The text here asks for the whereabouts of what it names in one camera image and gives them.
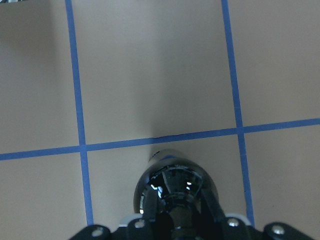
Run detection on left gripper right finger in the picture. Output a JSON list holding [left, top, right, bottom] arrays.
[[200, 189, 225, 240]]

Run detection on dark wine bottle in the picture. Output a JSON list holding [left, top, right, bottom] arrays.
[[133, 148, 219, 240]]

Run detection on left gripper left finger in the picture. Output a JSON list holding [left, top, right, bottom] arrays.
[[142, 187, 159, 240]]

